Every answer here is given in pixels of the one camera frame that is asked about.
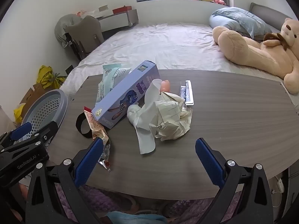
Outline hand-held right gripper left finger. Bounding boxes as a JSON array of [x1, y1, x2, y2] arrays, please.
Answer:
[[25, 137, 104, 224]]

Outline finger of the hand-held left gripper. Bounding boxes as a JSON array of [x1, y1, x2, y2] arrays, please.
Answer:
[[0, 121, 58, 155], [0, 122, 33, 146]]

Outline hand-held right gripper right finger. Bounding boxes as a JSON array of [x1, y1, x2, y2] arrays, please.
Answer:
[[195, 138, 274, 224]]

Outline grey perforated plastic basket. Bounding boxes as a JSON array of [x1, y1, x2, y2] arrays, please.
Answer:
[[21, 89, 69, 143]]

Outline black strap loop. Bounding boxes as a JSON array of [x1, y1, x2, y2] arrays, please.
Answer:
[[76, 112, 93, 139]]

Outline orange red snack wrapper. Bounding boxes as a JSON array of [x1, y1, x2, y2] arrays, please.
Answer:
[[84, 106, 111, 172]]

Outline white tissue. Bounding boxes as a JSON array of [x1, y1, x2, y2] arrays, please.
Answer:
[[127, 79, 161, 155]]

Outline white paper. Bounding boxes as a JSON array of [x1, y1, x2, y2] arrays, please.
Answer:
[[149, 92, 193, 141]]

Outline purple cartoon cardboard box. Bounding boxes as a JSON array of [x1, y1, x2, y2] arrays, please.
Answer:
[[91, 60, 160, 129]]

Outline bundle of playing cards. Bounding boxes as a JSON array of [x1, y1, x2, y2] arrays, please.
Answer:
[[179, 80, 195, 105]]

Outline pink pig toy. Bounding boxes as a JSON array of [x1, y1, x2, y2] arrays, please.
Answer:
[[160, 79, 171, 94]]

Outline pale teal wipes packet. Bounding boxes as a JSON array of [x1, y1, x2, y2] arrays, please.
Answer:
[[102, 64, 132, 91]]

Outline yellow plastic bag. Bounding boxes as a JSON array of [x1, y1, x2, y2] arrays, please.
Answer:
[[13, 103, 26, 124]]

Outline brown cardboard box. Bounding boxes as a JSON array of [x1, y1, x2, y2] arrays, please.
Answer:
[[20, 83, 50, 110]]

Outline purple fluffy rug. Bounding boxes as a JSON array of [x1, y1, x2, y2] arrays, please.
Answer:
[[55, 183, 241, 224]]

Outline yellow tied sack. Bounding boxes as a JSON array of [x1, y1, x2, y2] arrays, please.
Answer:
[[36, 65, 67, 89]]

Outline light blue cloth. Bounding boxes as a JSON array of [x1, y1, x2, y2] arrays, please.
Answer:
[[106, 211, 167, 224]]

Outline white power adapter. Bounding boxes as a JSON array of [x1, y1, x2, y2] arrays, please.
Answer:
[[272, 178, 284, 194]]

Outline grey cloth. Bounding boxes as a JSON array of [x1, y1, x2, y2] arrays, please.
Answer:
[[54, 14, 81, 48]]

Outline beige chair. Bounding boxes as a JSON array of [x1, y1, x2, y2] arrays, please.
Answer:
[[64, 16, 105, 60]]

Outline large beige teddy bear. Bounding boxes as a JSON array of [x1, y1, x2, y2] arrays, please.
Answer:
[[212, 17, 299, 94]]

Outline bed with checked sheet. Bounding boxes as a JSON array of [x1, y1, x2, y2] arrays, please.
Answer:
[[59, 23, 299, 115]]

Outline white grey desk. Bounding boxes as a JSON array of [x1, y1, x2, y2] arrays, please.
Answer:
[[95, 9, 139, 39]]

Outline red box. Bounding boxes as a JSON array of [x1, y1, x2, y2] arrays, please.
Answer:
[[112, 5, 132, 14]]

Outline blue pillow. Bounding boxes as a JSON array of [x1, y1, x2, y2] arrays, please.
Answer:
[[209, 7, 272, 39]]

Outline grey padded headboard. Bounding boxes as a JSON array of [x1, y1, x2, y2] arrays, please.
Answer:
[[249, 2, 296, 32]]

